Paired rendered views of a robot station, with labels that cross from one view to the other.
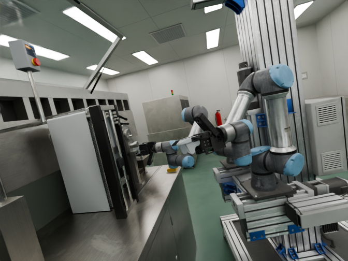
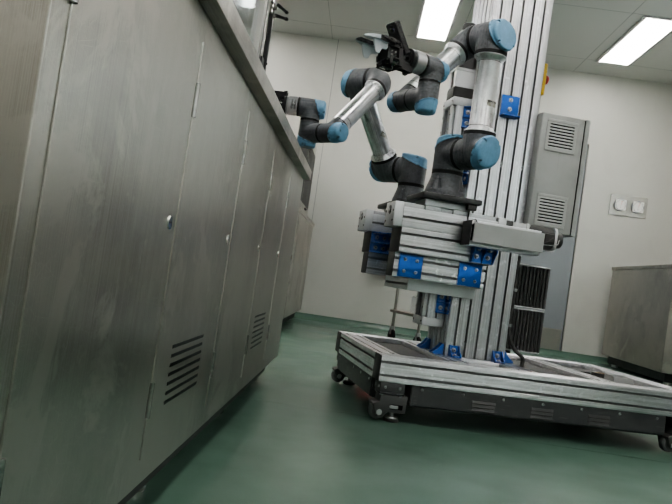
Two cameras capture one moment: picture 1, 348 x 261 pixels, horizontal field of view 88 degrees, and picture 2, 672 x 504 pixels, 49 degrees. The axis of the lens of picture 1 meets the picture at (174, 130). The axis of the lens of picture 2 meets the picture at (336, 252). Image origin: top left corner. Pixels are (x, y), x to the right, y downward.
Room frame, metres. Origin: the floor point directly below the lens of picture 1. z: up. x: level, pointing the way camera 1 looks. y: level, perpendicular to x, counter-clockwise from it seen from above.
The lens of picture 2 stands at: (-1.65, 0.43, 0.48)
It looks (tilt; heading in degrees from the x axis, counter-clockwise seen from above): 2 degrees up; 349
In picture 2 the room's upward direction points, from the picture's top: 8 degrees clockwise
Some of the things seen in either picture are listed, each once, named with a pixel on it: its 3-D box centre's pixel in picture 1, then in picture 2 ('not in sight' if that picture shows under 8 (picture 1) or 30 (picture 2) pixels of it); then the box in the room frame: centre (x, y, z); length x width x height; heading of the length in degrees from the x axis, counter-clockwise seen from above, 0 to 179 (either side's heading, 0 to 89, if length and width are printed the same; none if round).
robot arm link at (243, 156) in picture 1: (238, 151); (423, 98); (0.78, -0.26, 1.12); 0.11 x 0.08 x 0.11; 25
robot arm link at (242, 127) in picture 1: (238, 130); (431, 69); (0.76, -0.27, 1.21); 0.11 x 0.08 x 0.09; 115
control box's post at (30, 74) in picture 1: (36, 96); not in sight; (0.72, 0.50, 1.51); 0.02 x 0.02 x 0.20
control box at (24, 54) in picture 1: (27, 56); not in sight; (0.72, 0.49, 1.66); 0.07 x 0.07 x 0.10; 6
